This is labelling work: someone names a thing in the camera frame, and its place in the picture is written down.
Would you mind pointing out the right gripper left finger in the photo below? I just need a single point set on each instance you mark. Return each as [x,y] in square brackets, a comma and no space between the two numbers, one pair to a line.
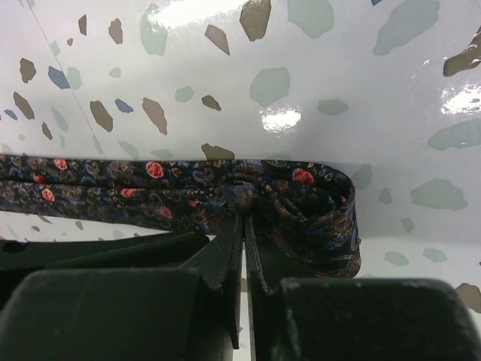
[186,311]

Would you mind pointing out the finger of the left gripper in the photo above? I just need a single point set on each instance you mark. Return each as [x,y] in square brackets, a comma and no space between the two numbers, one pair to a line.
[21,258]

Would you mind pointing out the navy floral paisley tie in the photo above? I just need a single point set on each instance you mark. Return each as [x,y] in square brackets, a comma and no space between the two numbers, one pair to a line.
[307,208]

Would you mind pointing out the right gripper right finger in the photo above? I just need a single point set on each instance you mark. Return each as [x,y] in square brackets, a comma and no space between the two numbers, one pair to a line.
[294,316]

